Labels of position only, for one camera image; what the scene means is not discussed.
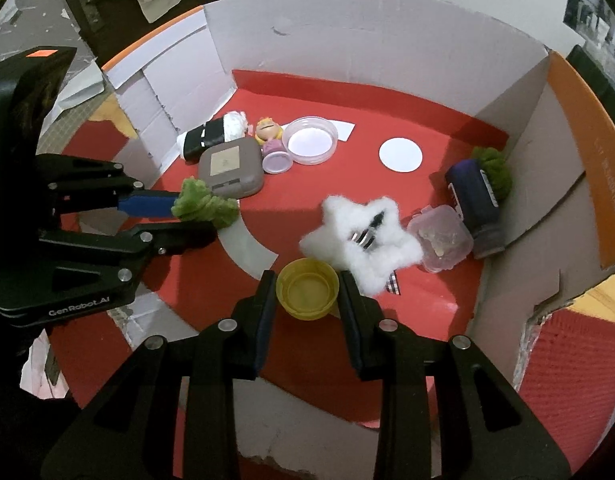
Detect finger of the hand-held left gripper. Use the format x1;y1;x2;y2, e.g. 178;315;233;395
35;154;181;220
38;220;219;286

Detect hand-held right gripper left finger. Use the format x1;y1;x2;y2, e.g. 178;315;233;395
40;270;278;480

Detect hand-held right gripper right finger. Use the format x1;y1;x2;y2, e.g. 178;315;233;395
337;270;573;480

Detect small green pompom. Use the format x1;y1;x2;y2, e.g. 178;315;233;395
172;176;241;228

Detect yellow plastic cap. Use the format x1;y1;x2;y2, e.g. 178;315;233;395
276;258;341;322

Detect white fluffy star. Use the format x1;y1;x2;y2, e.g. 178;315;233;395
299;196;422;296

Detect black and white sock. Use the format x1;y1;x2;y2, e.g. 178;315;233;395
178;111;251;163

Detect grey plastic case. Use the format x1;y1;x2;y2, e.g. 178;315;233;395
198;139;265;200

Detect small clear plastic box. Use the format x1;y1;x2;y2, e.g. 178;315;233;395
406;204;474;274

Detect blonde doll figure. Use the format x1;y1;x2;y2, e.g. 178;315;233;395
255;117;293;175

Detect clear round lid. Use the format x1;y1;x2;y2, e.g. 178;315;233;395
282;116;339;166

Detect dark blue bottle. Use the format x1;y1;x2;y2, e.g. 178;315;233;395
445;158;505;260

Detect large green pompom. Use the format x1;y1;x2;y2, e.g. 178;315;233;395
470;146;513;201

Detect orange and white cardboard box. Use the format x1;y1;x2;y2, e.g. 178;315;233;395
78;0;615;471

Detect white plastic sheet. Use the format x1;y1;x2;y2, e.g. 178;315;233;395
52;55;108;111

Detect plaid ribbon hair clip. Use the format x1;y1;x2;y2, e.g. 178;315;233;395
350;210;404;296

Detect dark wooden door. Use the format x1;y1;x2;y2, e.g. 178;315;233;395
50;0;221;66

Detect side table with dark cloth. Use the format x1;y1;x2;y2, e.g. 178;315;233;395
565;45;615;126

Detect door handle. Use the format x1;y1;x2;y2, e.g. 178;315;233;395
78;0;106;26

